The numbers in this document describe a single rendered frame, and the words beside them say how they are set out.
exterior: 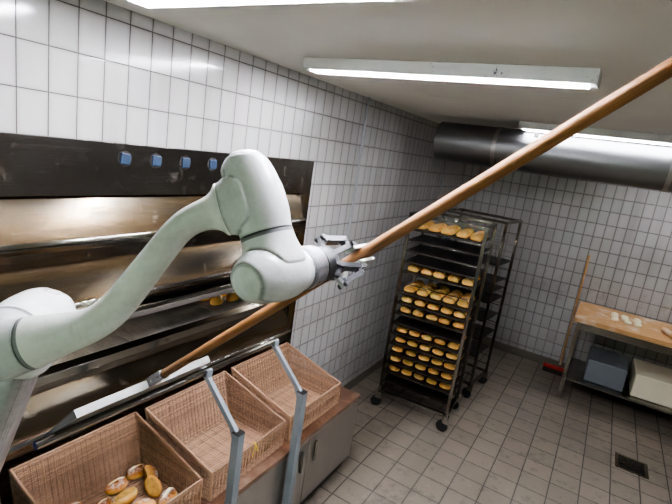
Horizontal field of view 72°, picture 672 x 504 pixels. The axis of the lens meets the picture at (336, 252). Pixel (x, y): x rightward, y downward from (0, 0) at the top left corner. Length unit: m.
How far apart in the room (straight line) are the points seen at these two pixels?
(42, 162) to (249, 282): 1.27
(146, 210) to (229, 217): 1.38
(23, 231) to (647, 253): 5.61
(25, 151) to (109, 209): 0.39
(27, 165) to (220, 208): 1.16
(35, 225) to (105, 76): 0.61
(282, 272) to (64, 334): 0.41
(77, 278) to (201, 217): 1.28
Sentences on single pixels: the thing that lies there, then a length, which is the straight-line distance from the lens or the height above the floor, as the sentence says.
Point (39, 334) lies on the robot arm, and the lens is 0.99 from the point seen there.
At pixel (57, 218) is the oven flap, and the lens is 2.01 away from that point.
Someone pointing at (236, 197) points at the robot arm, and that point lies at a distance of 0.85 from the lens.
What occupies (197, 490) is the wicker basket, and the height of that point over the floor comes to 0.69.
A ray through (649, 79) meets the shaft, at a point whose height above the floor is 2.40.
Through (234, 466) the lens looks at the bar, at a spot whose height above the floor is 0.80.
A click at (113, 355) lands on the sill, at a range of 2.34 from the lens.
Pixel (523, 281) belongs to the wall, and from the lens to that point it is 6.17.
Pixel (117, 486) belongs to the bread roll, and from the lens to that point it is 2.48.
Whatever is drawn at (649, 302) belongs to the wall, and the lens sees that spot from 6.13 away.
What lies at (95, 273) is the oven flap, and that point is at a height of 1.56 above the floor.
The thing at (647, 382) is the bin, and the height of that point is 0.42.
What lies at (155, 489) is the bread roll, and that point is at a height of 0.63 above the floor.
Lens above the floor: 2.21
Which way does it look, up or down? 13 degrees down
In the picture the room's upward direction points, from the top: 8 degrees clockwise
